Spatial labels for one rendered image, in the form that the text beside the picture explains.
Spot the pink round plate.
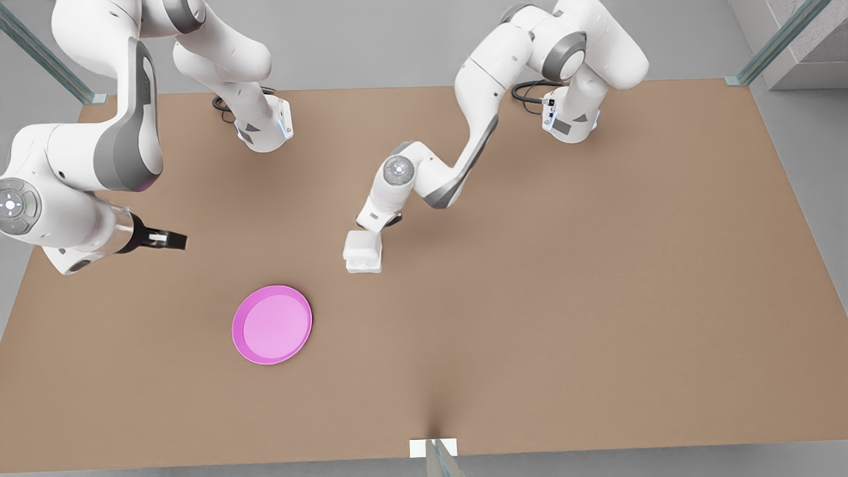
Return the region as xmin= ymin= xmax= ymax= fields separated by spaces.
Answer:
xmin=232 ymin=285 xmax=313 ymax=366

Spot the silver frame post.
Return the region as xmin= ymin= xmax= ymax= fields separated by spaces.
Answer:
xmin=724 ymin=0 xmax=833 ymax=87
xmin=409 ymin=437 xmax=466 ymax=477
xmin=0 ymin=5 xmax=108 ymax=106

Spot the black cable loop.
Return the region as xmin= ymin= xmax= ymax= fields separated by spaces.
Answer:
xmin=511 ymin=79 xmax=566 ymax=117
xmin=211 ymin=85 xmax=277 ymax=125

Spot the white egg box lid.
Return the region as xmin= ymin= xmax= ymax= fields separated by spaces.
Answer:
xmin=343 ymin=230 xmax=384 ymax=261

